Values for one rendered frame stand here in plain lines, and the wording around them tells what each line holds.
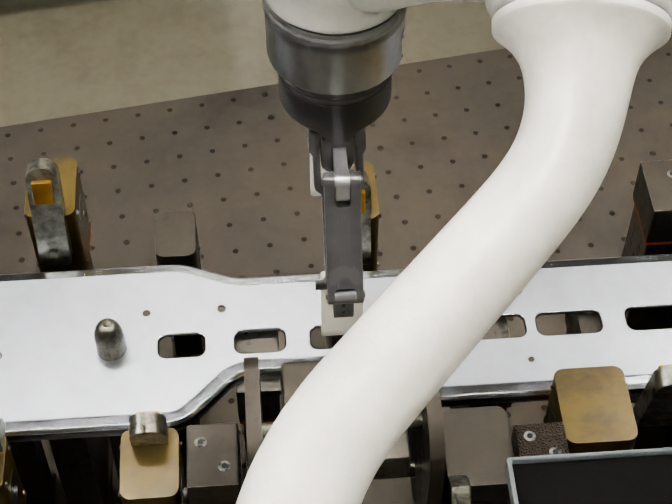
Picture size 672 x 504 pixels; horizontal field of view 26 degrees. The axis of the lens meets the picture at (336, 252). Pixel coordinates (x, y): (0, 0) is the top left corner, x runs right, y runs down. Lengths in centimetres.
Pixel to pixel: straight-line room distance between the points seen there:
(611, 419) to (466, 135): 85
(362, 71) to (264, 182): 127
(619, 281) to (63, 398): 64
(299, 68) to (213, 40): 252
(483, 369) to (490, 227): 83
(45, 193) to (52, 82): 172
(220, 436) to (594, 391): 38
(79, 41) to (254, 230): 143
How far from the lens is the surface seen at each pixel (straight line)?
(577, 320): 168
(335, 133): 95
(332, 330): 106
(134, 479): 146
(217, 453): 141
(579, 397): 150
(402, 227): 211
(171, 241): 173
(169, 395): 159
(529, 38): 83
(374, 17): 88
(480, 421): 147
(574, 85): 81
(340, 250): 97
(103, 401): 160
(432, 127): 225
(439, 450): 134
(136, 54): 341
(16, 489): 156
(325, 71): 90
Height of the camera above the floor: 232
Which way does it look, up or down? 51 degrees down
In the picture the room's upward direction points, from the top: straight up
